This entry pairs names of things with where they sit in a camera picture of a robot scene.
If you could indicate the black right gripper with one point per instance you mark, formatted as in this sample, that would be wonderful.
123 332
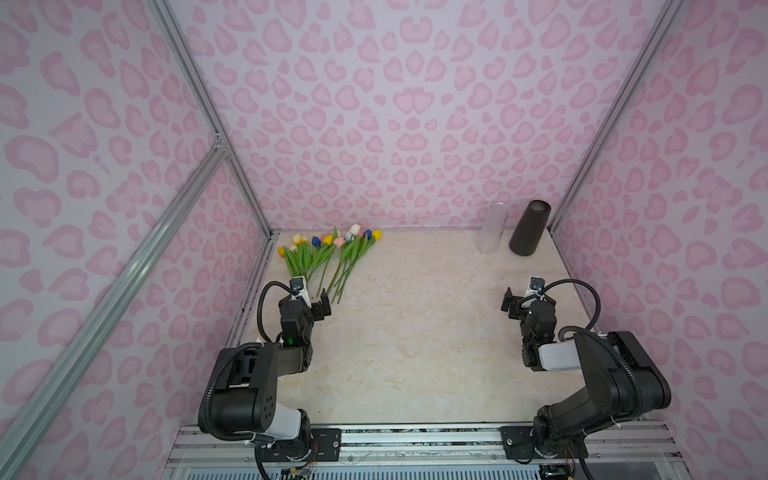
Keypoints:
519 308

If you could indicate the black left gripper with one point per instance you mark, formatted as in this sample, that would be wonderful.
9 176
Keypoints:
315 309

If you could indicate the clear glass vase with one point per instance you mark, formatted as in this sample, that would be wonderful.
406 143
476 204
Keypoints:
493 227

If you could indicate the white tulip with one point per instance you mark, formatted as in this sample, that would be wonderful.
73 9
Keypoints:
355 230

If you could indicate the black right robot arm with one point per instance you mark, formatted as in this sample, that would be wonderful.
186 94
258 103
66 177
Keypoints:
621 381

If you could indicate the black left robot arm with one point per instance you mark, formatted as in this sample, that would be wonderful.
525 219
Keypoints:
240 404

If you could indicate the black tapered vase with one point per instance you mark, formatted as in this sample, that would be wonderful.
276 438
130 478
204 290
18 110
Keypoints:
529 230

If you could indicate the bunch of artificial tulips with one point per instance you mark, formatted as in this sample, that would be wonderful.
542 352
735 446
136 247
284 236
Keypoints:
329 259

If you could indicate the blue tulip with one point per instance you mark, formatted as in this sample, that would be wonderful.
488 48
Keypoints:
309 252

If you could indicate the yellow tulip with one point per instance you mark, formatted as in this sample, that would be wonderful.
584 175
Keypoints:
369 239

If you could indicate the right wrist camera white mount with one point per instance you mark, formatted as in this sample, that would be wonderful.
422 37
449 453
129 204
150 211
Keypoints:
535 287

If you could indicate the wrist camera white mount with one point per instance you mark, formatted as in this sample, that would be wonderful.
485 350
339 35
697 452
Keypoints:
535 287
299 289

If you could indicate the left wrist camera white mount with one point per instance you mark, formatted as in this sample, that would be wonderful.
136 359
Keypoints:
299 289

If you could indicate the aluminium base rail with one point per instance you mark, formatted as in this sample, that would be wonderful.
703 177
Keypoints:
637 450

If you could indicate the diagonal aluminium frame bar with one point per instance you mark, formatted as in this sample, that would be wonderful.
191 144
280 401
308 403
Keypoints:
38 414

